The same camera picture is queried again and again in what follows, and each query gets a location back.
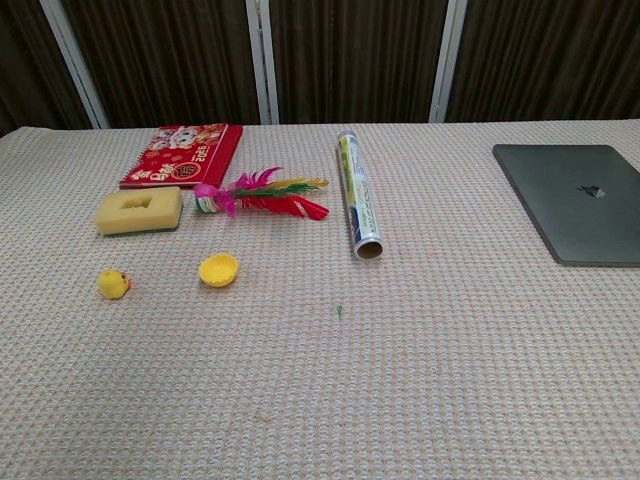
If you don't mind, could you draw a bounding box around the small yellow chick toy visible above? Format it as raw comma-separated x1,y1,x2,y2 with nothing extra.
97,268,134,301

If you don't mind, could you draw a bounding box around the yellow plastic half shell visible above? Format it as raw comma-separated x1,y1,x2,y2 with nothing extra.
198,253,240,290

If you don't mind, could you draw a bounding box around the yellow sponge block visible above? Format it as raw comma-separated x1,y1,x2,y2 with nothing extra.
95,186,185,238

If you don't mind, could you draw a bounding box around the cling film roll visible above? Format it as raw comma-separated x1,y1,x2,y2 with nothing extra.
335,131,385,261

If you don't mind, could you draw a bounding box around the colourful feather shuttlecock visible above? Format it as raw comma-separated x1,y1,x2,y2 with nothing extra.
192,166,332,222

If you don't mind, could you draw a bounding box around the beige woven tablecloth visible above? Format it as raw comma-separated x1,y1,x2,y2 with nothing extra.
0,118,640,480

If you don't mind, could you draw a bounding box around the red spiral desk calendar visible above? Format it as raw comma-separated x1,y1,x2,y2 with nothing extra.
118,122,244,191

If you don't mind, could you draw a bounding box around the dark brown pleated curtain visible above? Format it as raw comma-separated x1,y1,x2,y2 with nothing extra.
0,0,640,137

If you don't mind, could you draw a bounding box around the grey closed laptop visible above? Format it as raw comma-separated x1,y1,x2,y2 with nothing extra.
492,143,640,268

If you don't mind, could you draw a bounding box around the white partition post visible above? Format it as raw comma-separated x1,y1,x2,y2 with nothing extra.
244,0,281,126
428,0,469,124
38,0,111,130

